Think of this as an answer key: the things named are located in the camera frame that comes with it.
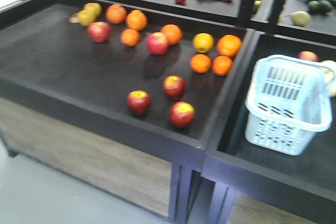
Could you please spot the red apple front left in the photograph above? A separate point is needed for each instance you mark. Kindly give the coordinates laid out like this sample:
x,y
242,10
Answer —
x,y
139,102

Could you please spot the large orange right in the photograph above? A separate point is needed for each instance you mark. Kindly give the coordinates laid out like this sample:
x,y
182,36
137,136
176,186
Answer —
x,y
229,45

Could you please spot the pink red apple back left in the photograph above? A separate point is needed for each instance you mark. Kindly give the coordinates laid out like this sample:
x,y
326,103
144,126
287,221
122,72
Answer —
x,y
99,31

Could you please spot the orange behind pink apple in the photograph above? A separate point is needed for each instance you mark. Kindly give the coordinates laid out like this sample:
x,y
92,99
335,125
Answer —
x,y
173,33

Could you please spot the red apple front right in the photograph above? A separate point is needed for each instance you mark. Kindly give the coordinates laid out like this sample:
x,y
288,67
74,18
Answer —
x,y
182,114

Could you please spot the red apple middle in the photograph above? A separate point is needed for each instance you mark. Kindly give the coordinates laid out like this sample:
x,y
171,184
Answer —
x,y
174,87

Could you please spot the black wood produce stand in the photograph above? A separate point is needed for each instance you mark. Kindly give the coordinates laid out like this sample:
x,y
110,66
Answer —
x,y
64,103

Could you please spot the small orange left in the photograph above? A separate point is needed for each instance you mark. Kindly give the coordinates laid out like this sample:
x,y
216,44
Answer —
x,y
200,63

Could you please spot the small orange right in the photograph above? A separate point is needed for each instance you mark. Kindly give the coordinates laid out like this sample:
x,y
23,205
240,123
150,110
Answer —
x,y
222,65

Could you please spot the light blue plastic basket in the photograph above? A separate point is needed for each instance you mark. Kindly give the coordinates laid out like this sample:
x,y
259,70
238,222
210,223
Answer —
x,y
288,103

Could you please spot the pink red apple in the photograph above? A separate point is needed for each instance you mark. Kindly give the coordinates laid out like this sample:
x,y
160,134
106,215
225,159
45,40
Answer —
x,y
99,31
157,43

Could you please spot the yellow orange fruit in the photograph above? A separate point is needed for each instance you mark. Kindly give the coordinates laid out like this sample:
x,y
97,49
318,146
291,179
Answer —
x,y
203,42

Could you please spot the small orange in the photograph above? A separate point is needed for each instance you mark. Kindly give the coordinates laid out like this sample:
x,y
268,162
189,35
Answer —
x,y
222,65
200,63

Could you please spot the pink red apple centre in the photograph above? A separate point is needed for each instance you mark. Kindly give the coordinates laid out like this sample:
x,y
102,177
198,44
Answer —
x,y
157,43

